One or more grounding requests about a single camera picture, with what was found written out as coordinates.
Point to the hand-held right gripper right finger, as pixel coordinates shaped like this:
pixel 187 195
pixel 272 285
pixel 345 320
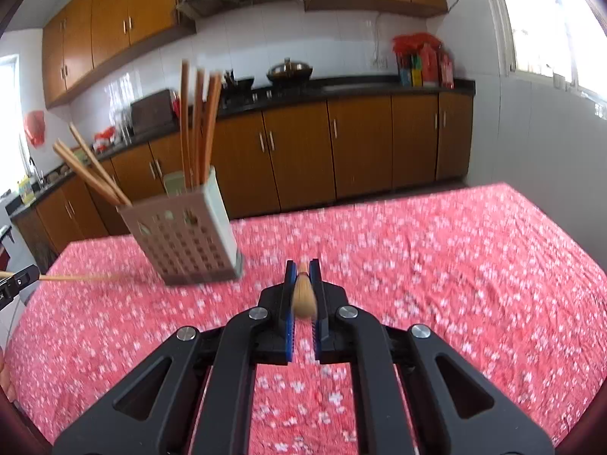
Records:
pixel 317 331

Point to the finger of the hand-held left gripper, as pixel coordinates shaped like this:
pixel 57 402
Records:
pixel 16 280

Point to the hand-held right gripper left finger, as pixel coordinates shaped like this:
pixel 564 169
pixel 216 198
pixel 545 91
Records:
pixel 290 313

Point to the perforated beige chopstick holder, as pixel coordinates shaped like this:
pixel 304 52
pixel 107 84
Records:
pixel 189 246

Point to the person's left hand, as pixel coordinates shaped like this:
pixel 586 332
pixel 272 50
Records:
pixel 3 377

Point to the yellow bottle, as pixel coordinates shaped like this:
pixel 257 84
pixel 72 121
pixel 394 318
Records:
pixel 26 190

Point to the sink faucet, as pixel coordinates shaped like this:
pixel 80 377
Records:
pixel 35 173

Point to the red floral tablecloth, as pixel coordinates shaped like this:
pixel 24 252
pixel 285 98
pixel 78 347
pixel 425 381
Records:
pixel 450 270

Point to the red hanging bag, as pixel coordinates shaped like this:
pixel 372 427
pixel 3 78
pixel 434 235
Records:
pixel 35 128

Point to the window above sink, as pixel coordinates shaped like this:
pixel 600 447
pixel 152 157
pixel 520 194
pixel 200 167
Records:
pixel 8 123

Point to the brown lower kitchen cabinets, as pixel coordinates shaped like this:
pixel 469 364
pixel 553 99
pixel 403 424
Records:
pixel 360 147

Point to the dark brown countertop box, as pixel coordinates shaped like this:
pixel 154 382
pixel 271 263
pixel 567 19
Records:
pixel 151 113

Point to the gas stove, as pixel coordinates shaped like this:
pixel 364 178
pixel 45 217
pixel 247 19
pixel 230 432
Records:
pixel 280 94

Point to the black wok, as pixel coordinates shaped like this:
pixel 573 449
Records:
pixel 239 83

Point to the dark pot with lid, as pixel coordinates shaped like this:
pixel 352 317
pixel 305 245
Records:
pixel 289 72

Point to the colourful condiment boxes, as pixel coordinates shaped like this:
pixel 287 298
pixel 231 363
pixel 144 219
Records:
pixel 410 72

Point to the small red bottle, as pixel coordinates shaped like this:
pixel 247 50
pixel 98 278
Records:
pixel 446 70

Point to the red plastic bag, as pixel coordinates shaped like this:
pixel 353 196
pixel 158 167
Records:
pixel 412 43

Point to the bright window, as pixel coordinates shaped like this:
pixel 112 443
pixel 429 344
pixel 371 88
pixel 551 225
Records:
pixel 550 14

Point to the white wall socket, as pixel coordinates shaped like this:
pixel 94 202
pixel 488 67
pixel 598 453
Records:
pixel 379 62

